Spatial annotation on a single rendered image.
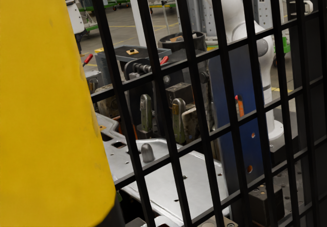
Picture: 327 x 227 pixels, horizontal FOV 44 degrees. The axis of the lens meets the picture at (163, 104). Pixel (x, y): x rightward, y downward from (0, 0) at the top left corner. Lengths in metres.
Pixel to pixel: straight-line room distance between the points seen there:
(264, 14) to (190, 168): 4.57
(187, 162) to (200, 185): 0.12
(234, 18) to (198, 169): 0.66
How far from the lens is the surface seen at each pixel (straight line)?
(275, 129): 1.62
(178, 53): 4.04
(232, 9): 1.44
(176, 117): 1.19
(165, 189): 0.95
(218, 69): 0.66
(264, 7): 5.48
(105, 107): 1.54
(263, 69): 1.47
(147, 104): 1.28
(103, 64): 1.88
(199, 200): 0.89
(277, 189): 0.76
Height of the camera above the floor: 1.49
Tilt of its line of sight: 19 degrees down
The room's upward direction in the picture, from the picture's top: 12 degrees counter-clockwise
